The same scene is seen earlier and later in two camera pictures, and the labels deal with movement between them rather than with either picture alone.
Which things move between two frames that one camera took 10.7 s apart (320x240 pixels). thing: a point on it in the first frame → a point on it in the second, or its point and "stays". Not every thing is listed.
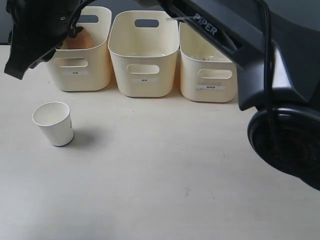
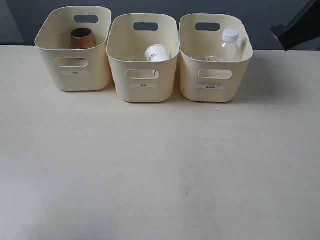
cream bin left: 87,69 stays
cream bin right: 207,73 stays
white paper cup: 55,119 → 156,53
